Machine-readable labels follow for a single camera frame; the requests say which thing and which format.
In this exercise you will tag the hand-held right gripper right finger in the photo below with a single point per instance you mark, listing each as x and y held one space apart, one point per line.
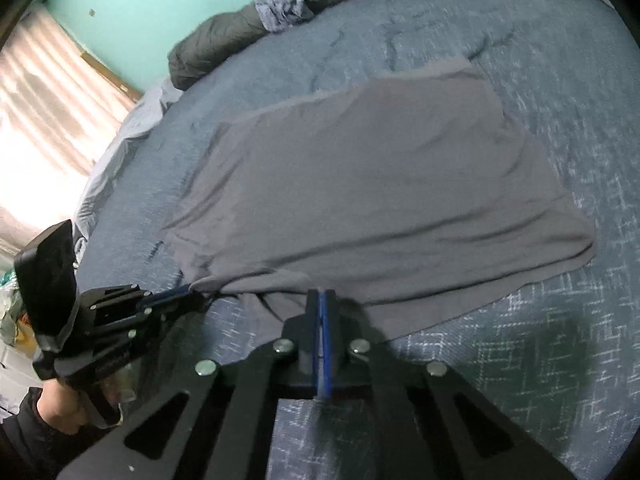
327 347

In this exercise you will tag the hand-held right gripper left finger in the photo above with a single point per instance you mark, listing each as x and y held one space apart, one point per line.
314 342

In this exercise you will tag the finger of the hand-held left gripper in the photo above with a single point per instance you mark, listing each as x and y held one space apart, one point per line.
170 296
177 310

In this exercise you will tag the grey shirt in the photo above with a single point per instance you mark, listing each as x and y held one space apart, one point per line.
375 185

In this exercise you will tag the person's left forearm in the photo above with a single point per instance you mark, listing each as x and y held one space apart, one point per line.
25 440

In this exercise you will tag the person's left hand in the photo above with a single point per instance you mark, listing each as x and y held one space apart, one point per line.
62 410

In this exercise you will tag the white plastic bag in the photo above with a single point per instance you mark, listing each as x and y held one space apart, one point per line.
10 305

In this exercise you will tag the white bed sheet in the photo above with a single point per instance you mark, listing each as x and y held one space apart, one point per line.
125 145

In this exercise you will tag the light striped curtain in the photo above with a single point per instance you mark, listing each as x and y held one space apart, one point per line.
40 110

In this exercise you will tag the dark olive rolled duvet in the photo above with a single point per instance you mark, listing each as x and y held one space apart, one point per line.
210 45

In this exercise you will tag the crumpled blue-grey cloth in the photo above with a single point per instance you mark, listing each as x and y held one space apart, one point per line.
285 7

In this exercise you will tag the blue patterned blanket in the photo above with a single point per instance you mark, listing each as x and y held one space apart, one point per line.
550 110

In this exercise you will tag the wooden window frame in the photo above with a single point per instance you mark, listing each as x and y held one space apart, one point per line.
107 72

